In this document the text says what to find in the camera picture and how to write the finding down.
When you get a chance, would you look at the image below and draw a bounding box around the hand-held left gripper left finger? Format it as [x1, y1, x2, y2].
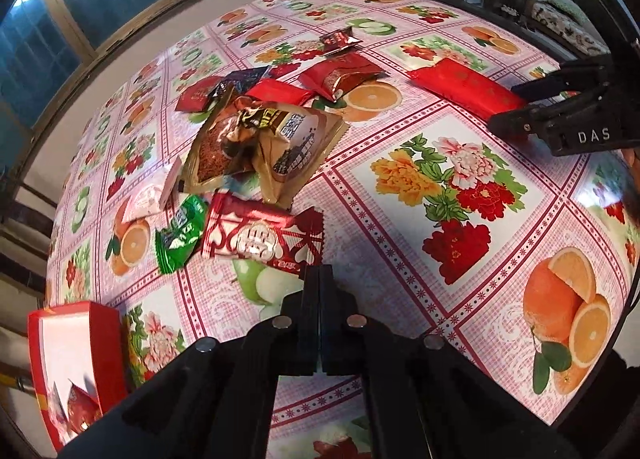
[60, 264, 321, 459]

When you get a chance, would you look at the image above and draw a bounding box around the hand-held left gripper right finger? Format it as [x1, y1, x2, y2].
[320, 264, 583, 459]

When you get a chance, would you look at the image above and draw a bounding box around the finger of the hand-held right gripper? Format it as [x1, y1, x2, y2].
[510, 58, 614, 102]
[486, 85, 625, 140]

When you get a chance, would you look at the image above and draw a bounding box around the long red snack packet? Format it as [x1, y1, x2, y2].
[407, 58, 528, 120]

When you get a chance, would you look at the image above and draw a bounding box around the red white snack packet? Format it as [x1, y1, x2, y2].
[200, 191, 326, 271]

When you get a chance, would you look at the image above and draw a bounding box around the green snack packet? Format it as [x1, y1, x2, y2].
[154, 194, 209, 276]

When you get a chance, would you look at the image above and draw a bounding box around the tan snack bag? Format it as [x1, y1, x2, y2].
[235, 106, 347, 210]

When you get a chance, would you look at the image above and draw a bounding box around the red gold snack packet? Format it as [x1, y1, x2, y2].
[299, 53, 387, 102]

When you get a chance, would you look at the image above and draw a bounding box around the small dark red packet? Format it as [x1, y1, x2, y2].
[319, 28, 362, 57]

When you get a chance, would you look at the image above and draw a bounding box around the brown snack bag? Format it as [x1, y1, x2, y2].
[181, 88, 266, 196]

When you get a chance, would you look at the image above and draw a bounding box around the red gift box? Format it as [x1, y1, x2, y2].
[26, 301, 130, 452]

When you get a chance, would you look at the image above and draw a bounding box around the pink white snack packet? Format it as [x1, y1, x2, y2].
[121, 156, 183, 220]

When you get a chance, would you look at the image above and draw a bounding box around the plain red snack packet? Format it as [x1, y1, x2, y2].
[244, 79, 313, 110]

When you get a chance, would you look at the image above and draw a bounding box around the small red snack packet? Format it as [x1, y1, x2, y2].
[64, 381, 103, 435]
[176, 76, 226, 113]

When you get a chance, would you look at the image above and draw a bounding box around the dark purple snack packet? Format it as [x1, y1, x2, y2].
[212, 66, 271, 97]

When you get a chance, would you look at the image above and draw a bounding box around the floral chair cushion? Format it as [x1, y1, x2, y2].
[530, 0, 608, 56]

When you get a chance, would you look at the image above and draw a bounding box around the floral fruit print tablecloth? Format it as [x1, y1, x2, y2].
[45, 0, 640, 459]

